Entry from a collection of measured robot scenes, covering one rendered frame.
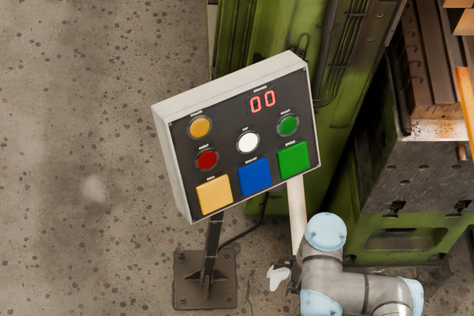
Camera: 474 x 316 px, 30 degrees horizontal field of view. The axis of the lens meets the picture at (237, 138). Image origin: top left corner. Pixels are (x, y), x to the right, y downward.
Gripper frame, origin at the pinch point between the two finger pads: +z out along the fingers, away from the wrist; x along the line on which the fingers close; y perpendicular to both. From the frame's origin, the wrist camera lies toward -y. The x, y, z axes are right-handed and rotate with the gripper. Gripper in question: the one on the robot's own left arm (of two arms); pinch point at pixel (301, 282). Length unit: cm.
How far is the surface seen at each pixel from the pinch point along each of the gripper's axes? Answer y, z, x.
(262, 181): -18.8, -6.1, -13.2
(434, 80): -57, -6, 22
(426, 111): -50, -2, 22
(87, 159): -62, 93, -73
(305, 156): -26.6, -7.4, -5.1
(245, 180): -17.1, -8.1, -16.9
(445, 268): -52, 93, 55
